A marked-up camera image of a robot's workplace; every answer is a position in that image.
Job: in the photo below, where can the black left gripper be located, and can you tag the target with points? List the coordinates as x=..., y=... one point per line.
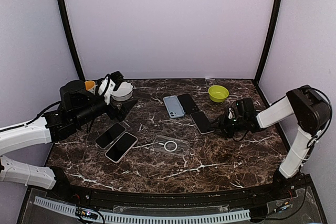
x=123, y=112

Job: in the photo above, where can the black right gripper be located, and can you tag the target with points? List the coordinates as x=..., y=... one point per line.
x=222, y=125

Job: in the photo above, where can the black phone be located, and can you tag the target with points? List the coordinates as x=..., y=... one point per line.
x=188, y=104

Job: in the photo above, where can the light blue phone case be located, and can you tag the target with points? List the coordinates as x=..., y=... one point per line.
x=173, y=106

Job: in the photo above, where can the clear magsafe phone case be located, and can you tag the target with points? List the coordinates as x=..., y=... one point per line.
x=169, y=145

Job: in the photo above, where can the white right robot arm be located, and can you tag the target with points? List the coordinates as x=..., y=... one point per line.
x=304, y=114

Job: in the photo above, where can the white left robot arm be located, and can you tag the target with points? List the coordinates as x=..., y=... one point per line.
x=77, y=107

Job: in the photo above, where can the phone in grey case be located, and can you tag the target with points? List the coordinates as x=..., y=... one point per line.
x=110, y=135

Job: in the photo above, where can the white scalloped bowl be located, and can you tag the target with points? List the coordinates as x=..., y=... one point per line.
x=124, y=92

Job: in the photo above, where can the green bowl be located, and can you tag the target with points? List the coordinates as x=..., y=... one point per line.
x=218, y=94

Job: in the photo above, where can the white patterned mug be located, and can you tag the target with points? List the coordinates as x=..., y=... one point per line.
x=90, y=86

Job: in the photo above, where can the right green circuit board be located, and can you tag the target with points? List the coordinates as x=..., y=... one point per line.
x=282, y=207

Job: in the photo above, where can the green circuit board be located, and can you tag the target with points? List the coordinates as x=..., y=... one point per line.
x=85, y=214
x=282, y=207

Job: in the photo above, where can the left green circuit board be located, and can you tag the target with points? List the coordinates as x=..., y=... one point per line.
x=85, y=214

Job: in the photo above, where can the black front rail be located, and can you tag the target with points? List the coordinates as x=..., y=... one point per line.
x=248, y=197

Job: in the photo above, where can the white slotted cable duct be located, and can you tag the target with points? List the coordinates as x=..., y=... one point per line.
x=110, y=217

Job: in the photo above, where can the black left frame post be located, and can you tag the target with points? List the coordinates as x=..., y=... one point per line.
x=70, y=39

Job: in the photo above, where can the black frame post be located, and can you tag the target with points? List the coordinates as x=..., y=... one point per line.
x=70, y=39
x=268, y=41

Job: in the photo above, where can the black right frame post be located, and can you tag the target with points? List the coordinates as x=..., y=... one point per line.
x=268, y=41

